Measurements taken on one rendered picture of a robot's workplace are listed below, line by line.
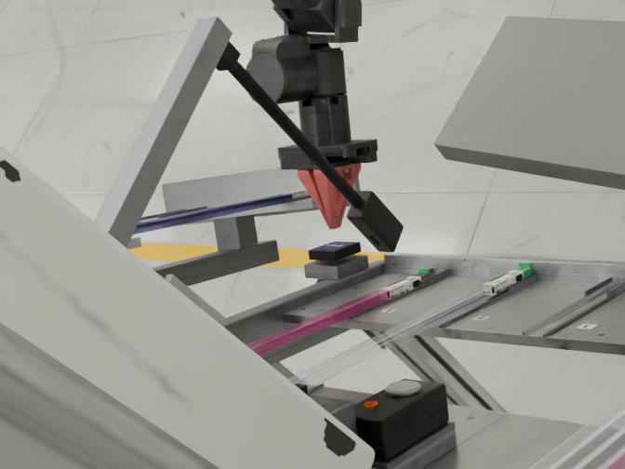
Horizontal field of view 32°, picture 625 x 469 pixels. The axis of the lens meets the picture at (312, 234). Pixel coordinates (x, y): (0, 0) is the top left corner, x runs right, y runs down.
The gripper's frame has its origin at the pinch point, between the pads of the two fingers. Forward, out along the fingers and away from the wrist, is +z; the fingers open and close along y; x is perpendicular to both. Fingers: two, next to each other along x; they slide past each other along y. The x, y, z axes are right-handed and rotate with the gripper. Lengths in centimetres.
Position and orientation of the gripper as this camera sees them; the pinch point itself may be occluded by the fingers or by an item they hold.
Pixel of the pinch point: (334, 221)
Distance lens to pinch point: 127.4
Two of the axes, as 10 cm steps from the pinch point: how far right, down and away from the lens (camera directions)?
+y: 7.8, 0.2, -6.3
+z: 1.0, 9.8, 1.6
